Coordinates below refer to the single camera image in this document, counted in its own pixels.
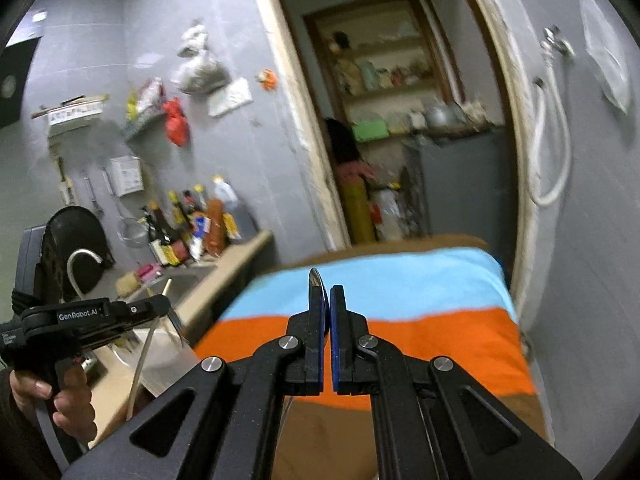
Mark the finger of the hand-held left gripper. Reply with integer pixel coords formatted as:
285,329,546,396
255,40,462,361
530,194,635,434
119,294,172,329
87,316,151,347

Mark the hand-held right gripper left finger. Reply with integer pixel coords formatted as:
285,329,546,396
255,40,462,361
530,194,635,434
62,285,324,480

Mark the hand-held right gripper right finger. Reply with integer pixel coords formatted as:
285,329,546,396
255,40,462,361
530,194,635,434
327,285,583,480

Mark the wooden chopstick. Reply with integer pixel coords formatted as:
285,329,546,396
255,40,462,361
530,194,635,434
126,279,171,421

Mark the white plastic utensil holder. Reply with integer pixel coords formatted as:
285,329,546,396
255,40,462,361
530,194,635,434
114,317,202,403

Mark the person's left hand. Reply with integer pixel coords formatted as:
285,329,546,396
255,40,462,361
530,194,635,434
9,367,98,445

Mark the yellow sponge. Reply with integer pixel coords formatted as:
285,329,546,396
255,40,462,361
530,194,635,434
115,272,141,297

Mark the curved steel sink faucet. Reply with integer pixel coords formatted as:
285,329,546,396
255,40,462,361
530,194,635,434
66,248,106,304

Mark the stainless steel sink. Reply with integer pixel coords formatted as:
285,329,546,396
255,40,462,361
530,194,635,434
135,264,217,313

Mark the dark pump sauce bottle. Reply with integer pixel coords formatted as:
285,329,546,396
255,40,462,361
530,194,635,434
142,204,171,267

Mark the dark yellow-label sauce bottle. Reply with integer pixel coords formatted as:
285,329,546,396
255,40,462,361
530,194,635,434
150,201,184,267

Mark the blue white packet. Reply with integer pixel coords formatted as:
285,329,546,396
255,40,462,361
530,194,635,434
188,217,209,262

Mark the black wok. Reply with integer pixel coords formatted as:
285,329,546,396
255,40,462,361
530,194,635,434
42,206,115,306

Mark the red orange seasoning packet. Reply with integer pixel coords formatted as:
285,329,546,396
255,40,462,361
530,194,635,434
204,197,229,257

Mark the striped blue orange brown blanket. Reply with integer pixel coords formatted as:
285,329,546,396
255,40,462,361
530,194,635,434
192,233,557,480

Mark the hanging metal kitchen tool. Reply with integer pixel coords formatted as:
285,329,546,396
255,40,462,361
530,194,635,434
82,174,104,219

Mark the yellow gas bottle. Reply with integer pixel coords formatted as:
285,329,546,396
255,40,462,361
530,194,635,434
344,182,377,244

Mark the red plastic bag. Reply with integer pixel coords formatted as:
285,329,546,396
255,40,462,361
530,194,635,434
162,97,191,149

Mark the grey cabinet with pot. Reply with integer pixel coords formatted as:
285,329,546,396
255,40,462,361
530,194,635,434
404,129,517,242

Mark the red snack packet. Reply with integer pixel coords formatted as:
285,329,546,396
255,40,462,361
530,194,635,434
137,77,166,112

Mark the green box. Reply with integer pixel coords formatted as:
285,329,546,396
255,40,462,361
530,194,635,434
351,120,390,144

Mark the clear hanging plastic bag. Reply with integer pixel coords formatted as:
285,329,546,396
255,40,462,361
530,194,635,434
170,22,232,96

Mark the black range hood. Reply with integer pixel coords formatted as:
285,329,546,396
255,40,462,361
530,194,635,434
0,37,42,129

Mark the metal pot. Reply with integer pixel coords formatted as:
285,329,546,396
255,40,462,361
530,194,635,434
424,104,459,129

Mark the wooden shelf unit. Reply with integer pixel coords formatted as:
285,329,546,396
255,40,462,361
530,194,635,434
302,0,465,161

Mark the white mesh bag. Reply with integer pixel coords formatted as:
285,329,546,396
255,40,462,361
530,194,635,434
578,0,632,115

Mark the wire mesh strainer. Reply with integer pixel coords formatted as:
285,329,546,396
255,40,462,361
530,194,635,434
102,167,151,249

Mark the white wall box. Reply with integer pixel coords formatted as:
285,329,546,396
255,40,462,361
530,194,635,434
108,155,145,197

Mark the hanging wooden-handled knife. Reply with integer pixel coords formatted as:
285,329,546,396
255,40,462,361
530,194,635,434
55,154,77,206

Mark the grey wall shelf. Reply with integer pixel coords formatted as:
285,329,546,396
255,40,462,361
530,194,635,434
122,109,169,144

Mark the white wall basket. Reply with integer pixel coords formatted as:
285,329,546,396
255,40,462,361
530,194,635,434
46,94,109,129

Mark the white wall switch panel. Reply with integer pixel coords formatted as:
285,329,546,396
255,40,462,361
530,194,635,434
207,77,254,119

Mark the worn white door frame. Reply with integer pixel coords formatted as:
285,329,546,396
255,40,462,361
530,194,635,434
244,0,537,343

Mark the orange wall plug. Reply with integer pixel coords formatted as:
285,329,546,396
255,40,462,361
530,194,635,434
254,67,279,92

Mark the white hose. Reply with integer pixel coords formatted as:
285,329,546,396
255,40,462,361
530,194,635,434
527,44,574,207

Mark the metal wall tap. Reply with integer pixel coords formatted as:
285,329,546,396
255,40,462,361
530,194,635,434
542,24,577,62

